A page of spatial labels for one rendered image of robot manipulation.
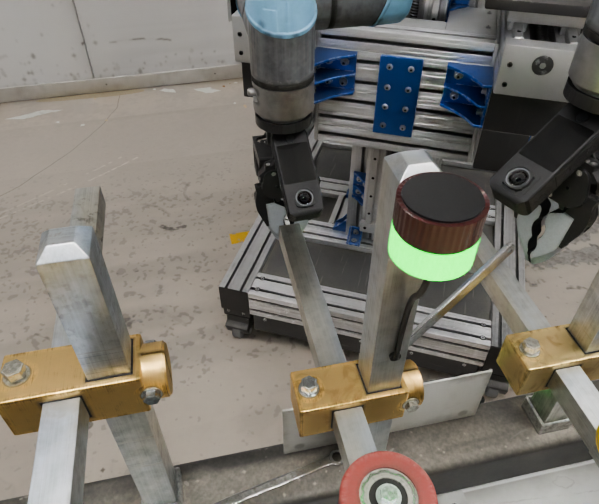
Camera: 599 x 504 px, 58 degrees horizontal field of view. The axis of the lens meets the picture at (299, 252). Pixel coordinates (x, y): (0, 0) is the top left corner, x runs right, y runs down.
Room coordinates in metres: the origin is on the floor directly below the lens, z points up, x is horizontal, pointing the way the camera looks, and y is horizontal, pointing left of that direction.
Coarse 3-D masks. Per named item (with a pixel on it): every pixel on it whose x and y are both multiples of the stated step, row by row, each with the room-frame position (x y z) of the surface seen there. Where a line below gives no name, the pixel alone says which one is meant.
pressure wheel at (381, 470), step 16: (352, 464) 0.22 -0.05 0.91; (368, 464) 0.22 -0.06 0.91; (384, 464) 0.22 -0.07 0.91; (400, 464) 0.22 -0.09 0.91; (416, 464) 0.22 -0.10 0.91; (352, 480) 0.20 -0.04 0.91; (368, 480) 0.20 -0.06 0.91; (384, 480) 0.20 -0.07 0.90; (400, 480) 0.20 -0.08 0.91; (416, 480) 0.20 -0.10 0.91; (352, 496) 0.19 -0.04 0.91; (368, 496) 0.19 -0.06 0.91; (384, 496) 0.19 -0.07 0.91; (400, 496) 0.19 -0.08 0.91; (416, 496) 0.19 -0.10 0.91; (432, 496) 0.19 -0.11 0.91
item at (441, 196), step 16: (416, 176) 0.31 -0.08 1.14; (432, 176) 0.31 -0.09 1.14; (448, 176) 0.31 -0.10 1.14; (416, 192) 0.29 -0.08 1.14; (432, 192) 0.29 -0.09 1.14; (448, 192) 0.29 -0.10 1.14; (464, 192) 0.29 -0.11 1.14; (480, 192) 0.29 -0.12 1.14; (416, 208) 0.27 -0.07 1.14; (432, 208) 0.27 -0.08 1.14; (448, 208) 0.27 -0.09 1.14; (464, 208) 0.27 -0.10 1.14; (480, 208) 0.27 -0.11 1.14; (400, 336) 0.31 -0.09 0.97
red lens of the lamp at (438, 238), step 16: (400, 192) 0.29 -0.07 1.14; (400, 208) 0.27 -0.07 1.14; (400, 224) 0.27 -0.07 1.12; (416, 224) 0.26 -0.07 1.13; (432, 224) 0.26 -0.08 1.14; (448, 224) 0.26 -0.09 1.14; (464, 224) 0.26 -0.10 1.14; (480, 224) 0.26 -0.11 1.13; (416, 240) 0.26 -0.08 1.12; (432, 240) 0.25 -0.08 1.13; (448, 240) 0.25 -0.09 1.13; (464, 240) 0.26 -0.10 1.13
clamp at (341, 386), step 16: (320, 368) 0.34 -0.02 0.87; (336, 368) 0.34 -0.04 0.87; (352, 368) 0.34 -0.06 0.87; (416, 368) 0.34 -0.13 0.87; (320, 384) 0.32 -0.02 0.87; (336, 384) 0.32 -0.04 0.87; (352, 384) 0.32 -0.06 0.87; (400, 384) 0.32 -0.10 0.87; (416, 384) 0.32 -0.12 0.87; (304, 400) 0.30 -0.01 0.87; (320, 400) 0.30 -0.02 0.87; (336, 400) 0.30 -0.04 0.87; (352, 400) 0.30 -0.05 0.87; (368, 400) 0.30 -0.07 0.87; (384, 400) 0.31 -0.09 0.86; (400, 400) 0.31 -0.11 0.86; (416, 400) 0.31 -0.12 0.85; (304, 416) 0.29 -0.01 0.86; (320, 416) 0.29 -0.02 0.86; (368, 416) 0.30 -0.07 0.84; (384, 416) 0.31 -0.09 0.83; (400, 416) 0.31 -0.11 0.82; (304, 432) 0.29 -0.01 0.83; (320, 432) 0.29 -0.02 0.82
